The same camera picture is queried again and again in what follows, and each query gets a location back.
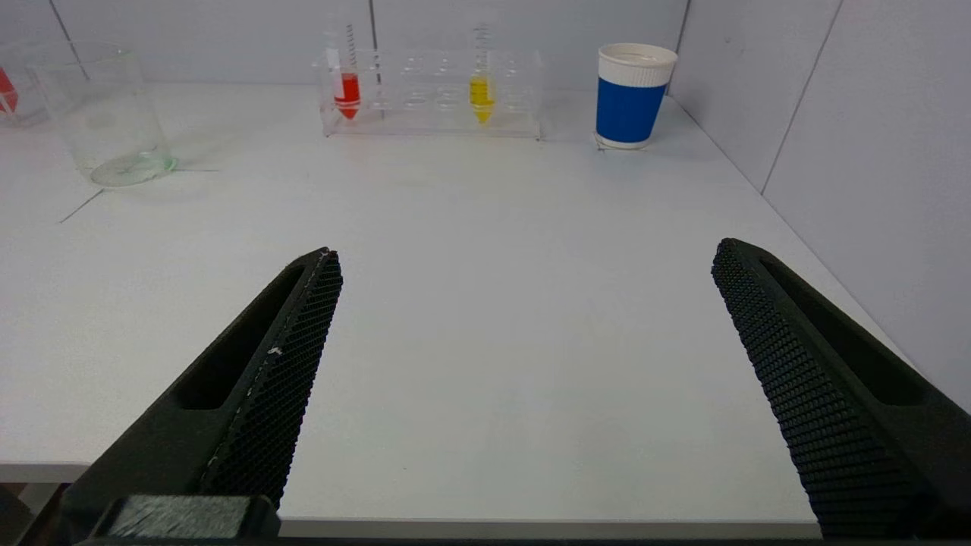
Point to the blue white paper cup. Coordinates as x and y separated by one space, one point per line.
628 106

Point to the clear acrylic test tube rack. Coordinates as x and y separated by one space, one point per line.
30 114
432 125

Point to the red pigment test tube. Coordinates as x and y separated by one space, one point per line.
6 92

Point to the clear glass beaker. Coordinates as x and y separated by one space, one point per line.
129 168

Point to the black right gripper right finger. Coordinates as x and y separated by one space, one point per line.
834 394

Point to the red and white pigment tube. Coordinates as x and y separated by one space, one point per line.
347 95

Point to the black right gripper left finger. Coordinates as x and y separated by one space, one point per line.
250 394

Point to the yellow pigment test tube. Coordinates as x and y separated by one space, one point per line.
482 97

